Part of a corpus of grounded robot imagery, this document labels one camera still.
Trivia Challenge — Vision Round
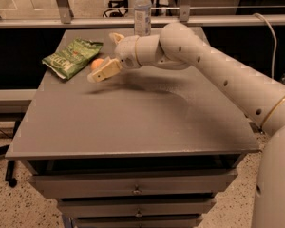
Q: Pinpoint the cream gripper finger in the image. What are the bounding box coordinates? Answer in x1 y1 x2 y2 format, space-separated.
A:
109 32 124 45
87 57 122 83

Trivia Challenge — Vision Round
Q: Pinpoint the black chair base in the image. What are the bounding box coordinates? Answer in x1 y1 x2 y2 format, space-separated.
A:
0 121 21 188

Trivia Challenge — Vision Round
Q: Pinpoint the top grey drawer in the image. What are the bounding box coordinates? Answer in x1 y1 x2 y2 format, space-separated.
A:
29 169 238 199

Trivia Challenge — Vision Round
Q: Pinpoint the grey drawer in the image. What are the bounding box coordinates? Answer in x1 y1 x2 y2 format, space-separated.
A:
29 169 238 199
75 215 202 228
58 197 216 218

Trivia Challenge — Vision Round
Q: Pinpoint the grey drawer cabinet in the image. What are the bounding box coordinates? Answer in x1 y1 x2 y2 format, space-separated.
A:
5 27 261 228

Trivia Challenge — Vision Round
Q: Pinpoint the orange fruit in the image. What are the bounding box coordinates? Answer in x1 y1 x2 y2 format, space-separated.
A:
90 58 104 70

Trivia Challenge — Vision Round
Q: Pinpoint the clear plastic water bottle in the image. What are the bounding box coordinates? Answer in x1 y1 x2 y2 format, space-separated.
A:
134 0 152 36

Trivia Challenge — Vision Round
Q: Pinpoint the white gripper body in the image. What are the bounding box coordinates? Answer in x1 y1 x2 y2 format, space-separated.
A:
115 35 140 69

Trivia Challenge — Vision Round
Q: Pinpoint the middle grey drawer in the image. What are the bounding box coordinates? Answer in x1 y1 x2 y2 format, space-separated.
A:
58 197 216 218

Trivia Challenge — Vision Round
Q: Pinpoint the bottom grey drawer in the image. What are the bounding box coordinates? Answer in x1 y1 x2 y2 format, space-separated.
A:
75 215 202 228

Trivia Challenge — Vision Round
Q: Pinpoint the green jalapeno chip bag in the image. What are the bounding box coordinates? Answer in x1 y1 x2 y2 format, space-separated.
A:
42 38 103 80

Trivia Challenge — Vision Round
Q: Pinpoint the white cable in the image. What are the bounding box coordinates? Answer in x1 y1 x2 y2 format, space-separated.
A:
252 12 278 80

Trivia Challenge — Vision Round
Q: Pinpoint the grey metal railing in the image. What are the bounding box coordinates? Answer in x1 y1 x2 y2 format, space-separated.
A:
0 0 285 29

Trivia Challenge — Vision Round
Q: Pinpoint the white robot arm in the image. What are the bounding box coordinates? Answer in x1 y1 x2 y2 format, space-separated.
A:
87 23 285 228

